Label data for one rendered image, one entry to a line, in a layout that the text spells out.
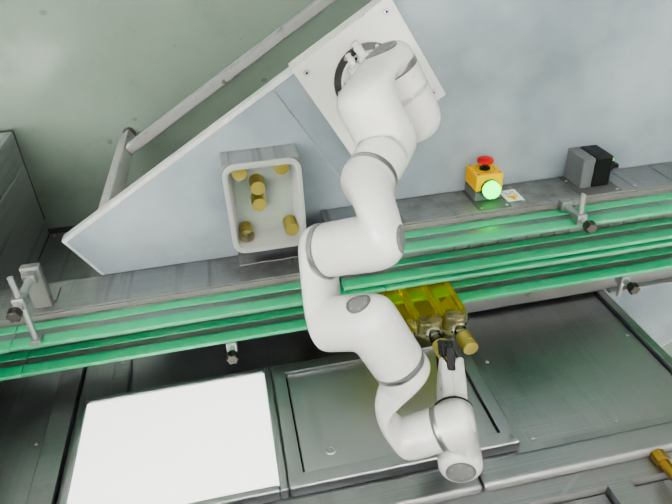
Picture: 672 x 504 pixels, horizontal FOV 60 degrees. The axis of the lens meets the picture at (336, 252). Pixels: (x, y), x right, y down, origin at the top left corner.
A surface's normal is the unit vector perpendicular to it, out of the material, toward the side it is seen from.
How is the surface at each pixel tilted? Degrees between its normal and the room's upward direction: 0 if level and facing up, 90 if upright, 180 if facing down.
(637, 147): 0
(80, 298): 90
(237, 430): 90
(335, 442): 90
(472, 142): 0
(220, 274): 90
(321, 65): 5
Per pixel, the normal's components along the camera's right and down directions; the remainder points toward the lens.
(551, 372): -0.07, -0.85
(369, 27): 0.21, 0.45
